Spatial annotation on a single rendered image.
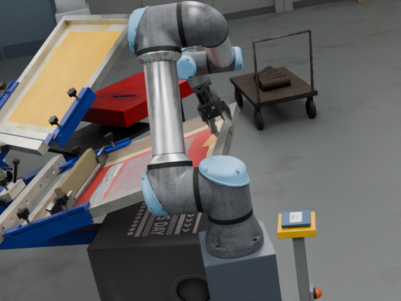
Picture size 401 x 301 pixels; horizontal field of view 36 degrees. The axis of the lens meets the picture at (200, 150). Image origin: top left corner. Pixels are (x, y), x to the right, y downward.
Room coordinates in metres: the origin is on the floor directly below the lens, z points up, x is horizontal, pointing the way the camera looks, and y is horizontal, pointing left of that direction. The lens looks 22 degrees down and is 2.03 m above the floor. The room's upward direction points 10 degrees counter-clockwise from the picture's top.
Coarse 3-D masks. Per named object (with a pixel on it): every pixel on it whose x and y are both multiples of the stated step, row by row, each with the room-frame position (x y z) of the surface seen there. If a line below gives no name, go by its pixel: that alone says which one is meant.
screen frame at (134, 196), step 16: (192, 128) 2.35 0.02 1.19; (224, 128) 2.08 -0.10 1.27; (144, 144) 2.39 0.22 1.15; (224, 144) 1.92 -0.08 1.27; (112, 160) 2.42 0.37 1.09; (64, 176) 2.38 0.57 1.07; (48, 192) 2.25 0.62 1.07; (128, 192) 1.86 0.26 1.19; (96, 208) 1.87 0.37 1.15; (112, 208) 1.86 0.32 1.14
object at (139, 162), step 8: (208, 128) 2.28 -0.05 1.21; (192, 136) 2.27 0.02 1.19; (200, 136) 2.22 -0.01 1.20; (208, 136) 2.18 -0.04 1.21; (184, 144) 2.22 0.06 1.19; (192, 144) 2.18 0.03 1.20; (200, 144) 2.13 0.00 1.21; (144, 152) 2.34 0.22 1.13; (128, 160) 2.33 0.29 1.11; (136, 160) 2.28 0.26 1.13; (144, 160) 2.24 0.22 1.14; (104, 168) 2.36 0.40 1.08; (120, 168) 2.27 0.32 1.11; (128, 168) 2.22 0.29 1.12; (136, 168) 2.18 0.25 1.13; (144, 168) 2.14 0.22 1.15; (96, 176) 2.31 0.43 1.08; (120, 176) 2.17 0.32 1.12; (96, 184) 2.21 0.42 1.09
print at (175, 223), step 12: (144, 204) 2.24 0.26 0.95; (144, 216) 2.14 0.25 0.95; (156, 216) 2.12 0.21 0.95; (168, 216) 2.11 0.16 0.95; (180, 216) 2.09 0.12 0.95; (192, 216) 2.07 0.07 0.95; (132, 228) 2.06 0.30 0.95; (144, 228) 2.04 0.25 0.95; (156, 228) 2.03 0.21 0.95; (168, 228) 2.01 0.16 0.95; (180, 228) 2.00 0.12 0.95; (192, 228) 1.98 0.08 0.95
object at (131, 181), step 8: (192, 152) 2.08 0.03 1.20; (200, 152) 2.04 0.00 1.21; (192, 160) 2.00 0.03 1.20; (200, 160) 1.97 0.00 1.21; (128, 176) 2.13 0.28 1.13; (136, 176) 2.09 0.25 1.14; (112, 184) 2.12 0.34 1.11; (120, 184) 2.09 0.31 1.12; (128, 184) 2.05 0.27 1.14; (136, 184) 2.01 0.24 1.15; (88, 192) 2.15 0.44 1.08; (112, 192) 2.03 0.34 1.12; (120, 192) 2.00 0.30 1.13; (80, 200) 2.10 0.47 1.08
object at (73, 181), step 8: (88, 152) 2.32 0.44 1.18; (80, 160) 2.24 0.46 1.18; (88, 160) 2.28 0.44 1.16; (96, 160) 2.34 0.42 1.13; (72, 168) 2.18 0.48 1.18; (80, 168) 2.19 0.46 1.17; (88, 168) 2.25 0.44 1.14; (72, 176) 2.12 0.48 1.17; (80, 176) 2.17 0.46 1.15; (64, 184) 2.05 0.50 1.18; (72, 184) 2.09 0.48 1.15; (80, 184) 2.14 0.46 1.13; (56, 192) 2.02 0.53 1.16; (64, 192) 2.02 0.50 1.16; (72, 192) 2.06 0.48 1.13
